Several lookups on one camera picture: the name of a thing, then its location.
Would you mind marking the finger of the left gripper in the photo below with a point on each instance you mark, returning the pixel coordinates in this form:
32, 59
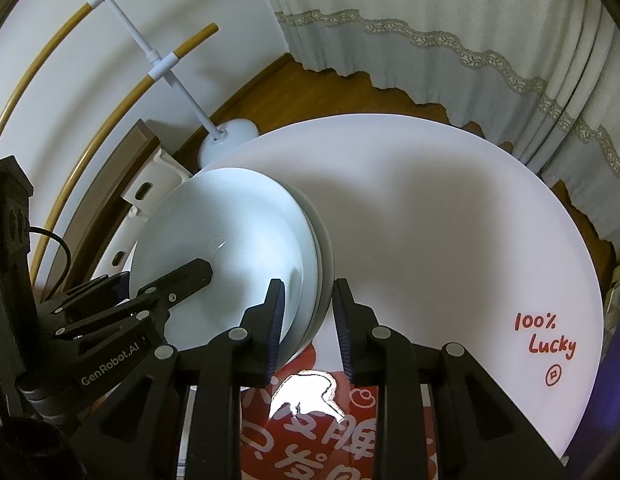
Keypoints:
160, 296
85, 300

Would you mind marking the low brown white cabinet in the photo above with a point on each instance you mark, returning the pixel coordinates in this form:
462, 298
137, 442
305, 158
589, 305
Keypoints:
104, 213

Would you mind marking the white porcelain bowl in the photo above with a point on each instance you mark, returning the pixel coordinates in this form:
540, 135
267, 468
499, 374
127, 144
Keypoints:
246, 225
324, 249
309, 279

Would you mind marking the white stand with yellow hoops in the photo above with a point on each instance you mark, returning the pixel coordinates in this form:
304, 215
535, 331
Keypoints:
95, 68

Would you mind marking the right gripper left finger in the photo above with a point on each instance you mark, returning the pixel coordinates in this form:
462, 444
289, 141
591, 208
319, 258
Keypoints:
259, 351

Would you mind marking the beige pleated curtain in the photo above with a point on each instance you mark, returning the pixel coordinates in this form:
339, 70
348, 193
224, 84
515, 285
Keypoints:
543, 75

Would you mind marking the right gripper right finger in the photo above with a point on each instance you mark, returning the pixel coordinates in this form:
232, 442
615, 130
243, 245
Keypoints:
372, 354

